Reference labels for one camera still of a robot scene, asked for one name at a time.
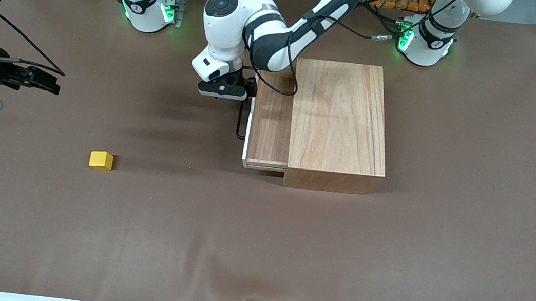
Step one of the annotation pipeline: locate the white-fronted wooden drawer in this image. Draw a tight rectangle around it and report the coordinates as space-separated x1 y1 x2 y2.
241 68 301 174

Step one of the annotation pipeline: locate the yellow cube block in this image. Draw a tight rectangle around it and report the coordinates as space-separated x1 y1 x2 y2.
88 149 114 173

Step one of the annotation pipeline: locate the wooden drawer cabinet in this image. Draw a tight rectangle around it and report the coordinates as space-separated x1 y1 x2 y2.
280 55 399 200

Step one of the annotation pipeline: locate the brown table cloth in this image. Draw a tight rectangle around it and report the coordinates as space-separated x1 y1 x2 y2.
0 0 536 301

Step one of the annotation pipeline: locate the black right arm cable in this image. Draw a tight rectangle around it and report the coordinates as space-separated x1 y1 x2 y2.
0 7 74 78

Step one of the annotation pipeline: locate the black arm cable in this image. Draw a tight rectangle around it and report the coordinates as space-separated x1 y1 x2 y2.
0 7 74 78
237 6 399 110

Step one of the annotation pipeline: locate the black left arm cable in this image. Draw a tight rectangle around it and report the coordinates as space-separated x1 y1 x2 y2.
237 6 399 110

